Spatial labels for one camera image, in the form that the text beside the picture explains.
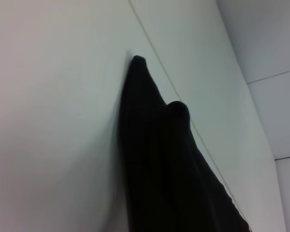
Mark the black t-shirt with FREE print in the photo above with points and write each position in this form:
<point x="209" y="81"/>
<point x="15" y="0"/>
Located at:
<point x="164" y="157"/>

